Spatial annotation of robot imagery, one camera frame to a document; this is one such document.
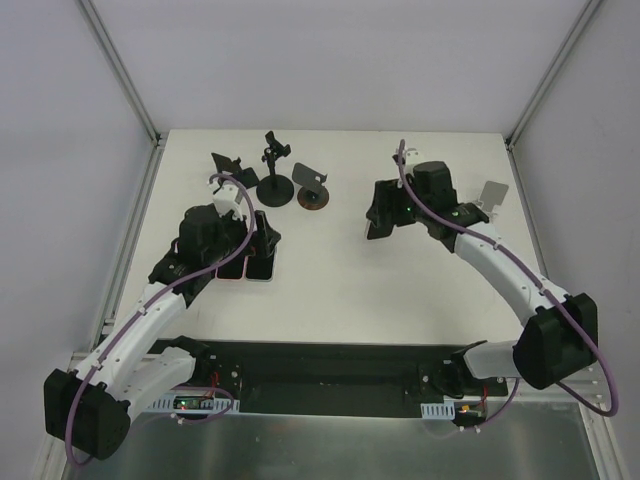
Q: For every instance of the silver-edged phone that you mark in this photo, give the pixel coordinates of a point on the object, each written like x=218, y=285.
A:
x=260, y=268

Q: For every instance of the right aluminium table rail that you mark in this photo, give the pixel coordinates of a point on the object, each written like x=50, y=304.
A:
x=528, y=212

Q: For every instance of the pink-case phone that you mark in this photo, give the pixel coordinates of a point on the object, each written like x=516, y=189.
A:
x=234, y=270
x=377, y=231

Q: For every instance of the left aluminium frame post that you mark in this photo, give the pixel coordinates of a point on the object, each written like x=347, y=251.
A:
x=109, y=50

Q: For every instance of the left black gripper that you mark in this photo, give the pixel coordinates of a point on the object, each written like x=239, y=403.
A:
x=255, y=240

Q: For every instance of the white phone stand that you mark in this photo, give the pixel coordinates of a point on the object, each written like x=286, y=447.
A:
x=491, y=199

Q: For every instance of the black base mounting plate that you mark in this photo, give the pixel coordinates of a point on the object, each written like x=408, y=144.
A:
x=354, y=380

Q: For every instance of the brown round-base phone stand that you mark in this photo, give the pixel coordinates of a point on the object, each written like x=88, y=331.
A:
x=312, y=194

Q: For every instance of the black folding phone stand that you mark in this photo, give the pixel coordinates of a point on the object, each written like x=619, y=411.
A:
x=245, y=175

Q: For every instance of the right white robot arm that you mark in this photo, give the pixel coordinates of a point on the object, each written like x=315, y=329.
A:
x=559, y=329

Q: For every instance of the right white cable duct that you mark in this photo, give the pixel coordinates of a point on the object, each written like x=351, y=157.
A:
x=438, y=411

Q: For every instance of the pink-case phone front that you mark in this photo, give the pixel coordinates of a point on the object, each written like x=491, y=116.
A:
x=234, y=270

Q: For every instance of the white cable duct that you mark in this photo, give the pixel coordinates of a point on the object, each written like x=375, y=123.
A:
x=438, y=411
x=192, y=404

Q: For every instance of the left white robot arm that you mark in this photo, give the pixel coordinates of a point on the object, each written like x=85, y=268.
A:
x=91, y=407

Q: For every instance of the right aluminium frame post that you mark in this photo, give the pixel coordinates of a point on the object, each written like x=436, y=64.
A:
x=568, y=45

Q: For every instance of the black round-base phone stand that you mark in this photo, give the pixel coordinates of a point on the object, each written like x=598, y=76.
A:
x=274, y=190

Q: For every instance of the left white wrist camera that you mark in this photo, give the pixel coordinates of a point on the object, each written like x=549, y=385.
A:
x=227, y=199

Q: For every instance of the aluminium frame post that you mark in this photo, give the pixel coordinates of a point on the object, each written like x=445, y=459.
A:
x=568, y=45
x=109, y=50

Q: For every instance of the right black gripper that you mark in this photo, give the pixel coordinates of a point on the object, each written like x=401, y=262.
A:
x=388, y=205

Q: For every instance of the left white cable duct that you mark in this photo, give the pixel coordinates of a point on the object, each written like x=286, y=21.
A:
x=192, y=404

